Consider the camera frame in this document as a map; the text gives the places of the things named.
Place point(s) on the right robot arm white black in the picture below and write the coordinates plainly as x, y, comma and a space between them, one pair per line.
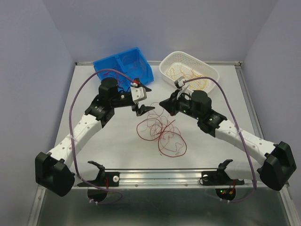
275, 162

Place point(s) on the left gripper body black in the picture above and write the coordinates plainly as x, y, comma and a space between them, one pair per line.
122, 100

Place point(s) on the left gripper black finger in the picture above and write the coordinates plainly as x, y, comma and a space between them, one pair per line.
139, 84
142, 109

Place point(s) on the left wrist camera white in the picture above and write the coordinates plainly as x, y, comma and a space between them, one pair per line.
138, 94

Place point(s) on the blue plastic divided bin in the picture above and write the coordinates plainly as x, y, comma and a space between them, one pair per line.
131, 62

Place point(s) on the aluminium front rail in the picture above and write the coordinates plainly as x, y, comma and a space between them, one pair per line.
163, 179

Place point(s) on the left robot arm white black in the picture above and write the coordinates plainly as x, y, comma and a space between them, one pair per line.
52, 169

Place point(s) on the white perforated plastic basket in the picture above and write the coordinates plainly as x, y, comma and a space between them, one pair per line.
179, 63

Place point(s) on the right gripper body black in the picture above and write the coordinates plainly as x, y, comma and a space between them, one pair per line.
185, 107

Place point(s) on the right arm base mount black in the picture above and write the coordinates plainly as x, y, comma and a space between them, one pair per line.
218, 177

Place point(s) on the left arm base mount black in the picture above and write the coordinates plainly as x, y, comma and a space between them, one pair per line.
103, 178

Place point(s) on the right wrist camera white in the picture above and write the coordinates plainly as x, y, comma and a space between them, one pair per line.
181, 85

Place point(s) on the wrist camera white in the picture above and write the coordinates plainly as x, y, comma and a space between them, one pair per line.
181, 85
138, 94

